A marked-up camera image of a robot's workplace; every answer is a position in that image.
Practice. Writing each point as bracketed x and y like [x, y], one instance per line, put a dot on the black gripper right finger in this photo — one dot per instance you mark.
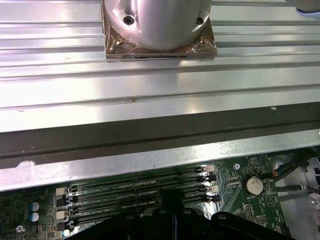
[190, 225]

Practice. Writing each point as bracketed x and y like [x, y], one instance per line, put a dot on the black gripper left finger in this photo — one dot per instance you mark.
[165, 225]

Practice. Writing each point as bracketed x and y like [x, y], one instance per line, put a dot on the black RAM slot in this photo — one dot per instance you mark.
[125, 181]
[125, 191]
[125, 203]
[125, 215]

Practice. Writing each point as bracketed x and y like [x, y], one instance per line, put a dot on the round coin battery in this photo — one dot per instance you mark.
[254, 185]

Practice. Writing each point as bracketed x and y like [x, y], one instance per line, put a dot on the green motherboard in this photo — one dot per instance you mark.
[272, 212]

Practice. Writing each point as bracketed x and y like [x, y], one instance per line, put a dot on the open black PC case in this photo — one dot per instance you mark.
[150, 135]

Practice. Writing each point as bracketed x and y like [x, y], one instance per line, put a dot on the silver metal drive cage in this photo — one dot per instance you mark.
[310, 217]

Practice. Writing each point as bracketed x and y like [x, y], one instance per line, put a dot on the small silver capacitor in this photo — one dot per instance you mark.
[35, 207]
[35, 217]

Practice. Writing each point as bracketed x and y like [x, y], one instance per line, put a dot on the square brown base plate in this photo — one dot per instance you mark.
[112, 47]

